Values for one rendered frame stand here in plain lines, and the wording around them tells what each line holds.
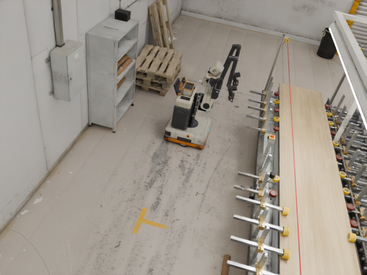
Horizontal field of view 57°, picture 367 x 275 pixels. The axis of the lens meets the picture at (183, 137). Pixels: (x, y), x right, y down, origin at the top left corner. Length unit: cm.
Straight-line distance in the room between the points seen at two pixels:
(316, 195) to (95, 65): 332
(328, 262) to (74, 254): 256
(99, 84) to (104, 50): 55
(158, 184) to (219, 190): 85
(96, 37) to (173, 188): 227
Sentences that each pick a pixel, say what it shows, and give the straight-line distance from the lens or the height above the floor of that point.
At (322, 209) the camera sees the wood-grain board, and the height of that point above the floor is 90.
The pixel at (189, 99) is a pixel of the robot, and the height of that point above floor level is 81.
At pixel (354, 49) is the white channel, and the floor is 246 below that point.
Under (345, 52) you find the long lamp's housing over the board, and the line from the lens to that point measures 334.
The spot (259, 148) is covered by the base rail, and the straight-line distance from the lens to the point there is 456.
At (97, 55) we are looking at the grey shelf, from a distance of 489.
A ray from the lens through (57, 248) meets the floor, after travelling 409.
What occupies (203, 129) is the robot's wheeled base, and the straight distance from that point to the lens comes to 532.
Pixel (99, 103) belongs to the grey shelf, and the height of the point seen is 48.
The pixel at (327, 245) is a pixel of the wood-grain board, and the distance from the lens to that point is 352.
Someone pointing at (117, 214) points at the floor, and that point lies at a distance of 431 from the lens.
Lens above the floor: 338
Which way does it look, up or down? 38 degrees down
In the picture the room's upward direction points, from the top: 11 degrees clockwise
